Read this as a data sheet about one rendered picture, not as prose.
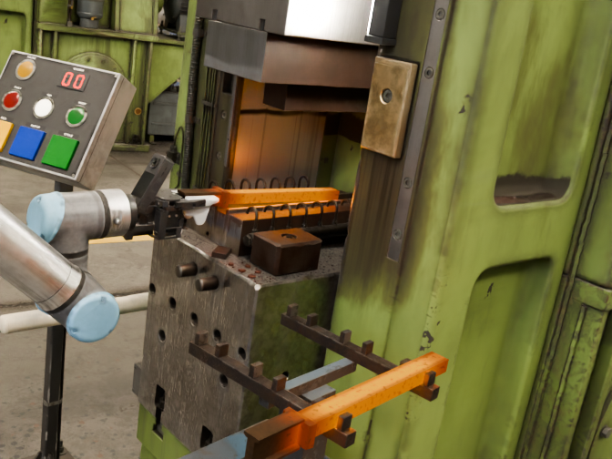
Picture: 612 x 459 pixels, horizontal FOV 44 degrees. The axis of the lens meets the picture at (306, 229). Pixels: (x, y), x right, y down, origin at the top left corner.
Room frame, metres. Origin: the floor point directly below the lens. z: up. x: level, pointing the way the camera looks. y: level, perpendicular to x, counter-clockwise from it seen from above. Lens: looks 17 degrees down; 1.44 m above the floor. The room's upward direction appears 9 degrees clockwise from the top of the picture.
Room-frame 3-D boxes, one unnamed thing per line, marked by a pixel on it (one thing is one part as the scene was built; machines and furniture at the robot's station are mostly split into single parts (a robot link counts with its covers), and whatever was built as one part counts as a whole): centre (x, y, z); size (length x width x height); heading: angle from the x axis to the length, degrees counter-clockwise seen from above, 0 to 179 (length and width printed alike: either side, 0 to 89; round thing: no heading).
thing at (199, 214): (1.48, 0.21, 1.00); 0.09 x 0.03 x 0.06; 130
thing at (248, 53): (1.70, 0.04, 1.32); 0.42 x 0.20 x 0.10; 133
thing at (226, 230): (1.70, 0.04, 0.96); 0.42 x 0.20 x 0.09; 133
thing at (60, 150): (1.75, 0.60, 1.01); 0.07 x 0.05 x 0.07; 68
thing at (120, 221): (1.36, 0.36, 1.00); 0.10 x 0.05 x 0.09; 43
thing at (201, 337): (1.15, 0.05, 0.92); 0.23 x 0.06 x 0.02; 141
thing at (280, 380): (1.07, -0.04, 0.92); 0.23 x 0.06 x 0.02; 141
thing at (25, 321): (1.74, 0.50, 0.62); 0.44 x 0.05 x 0.05; 133
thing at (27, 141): (1.79, 0.69, 1.01); 0.07 x 0.05 x 0.07; 68
